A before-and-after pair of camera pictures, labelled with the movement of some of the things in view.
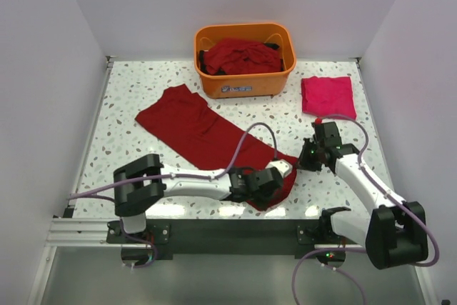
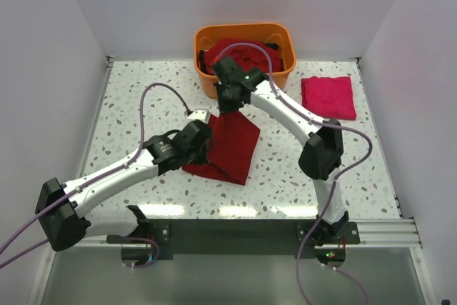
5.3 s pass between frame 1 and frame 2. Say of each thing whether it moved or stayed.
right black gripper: moved
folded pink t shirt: stayed
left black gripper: moved
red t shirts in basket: stayed
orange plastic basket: stayed
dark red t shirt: moved
